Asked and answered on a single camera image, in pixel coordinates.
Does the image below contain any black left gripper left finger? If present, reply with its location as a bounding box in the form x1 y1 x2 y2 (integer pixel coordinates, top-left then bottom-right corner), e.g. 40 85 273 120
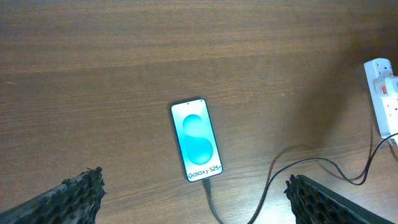
1 167 106 224

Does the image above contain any black USB charging cable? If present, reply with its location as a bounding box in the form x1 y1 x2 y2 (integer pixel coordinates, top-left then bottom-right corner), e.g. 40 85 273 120
203 132 398 224

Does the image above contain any white power strip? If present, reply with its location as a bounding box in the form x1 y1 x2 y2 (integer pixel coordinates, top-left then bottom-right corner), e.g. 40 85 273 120
364 58 397 138

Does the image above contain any white USB charger plug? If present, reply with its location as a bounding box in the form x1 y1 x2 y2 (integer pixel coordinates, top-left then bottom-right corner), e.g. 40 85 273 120
374 76 397 98

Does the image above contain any blue Samsung Galaxy smartphone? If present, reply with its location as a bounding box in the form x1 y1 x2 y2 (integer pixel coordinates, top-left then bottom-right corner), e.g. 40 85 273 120
170 98 223 182

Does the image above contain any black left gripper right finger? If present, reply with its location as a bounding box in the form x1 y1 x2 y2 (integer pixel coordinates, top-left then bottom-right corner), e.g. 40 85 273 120
284 175 394 224

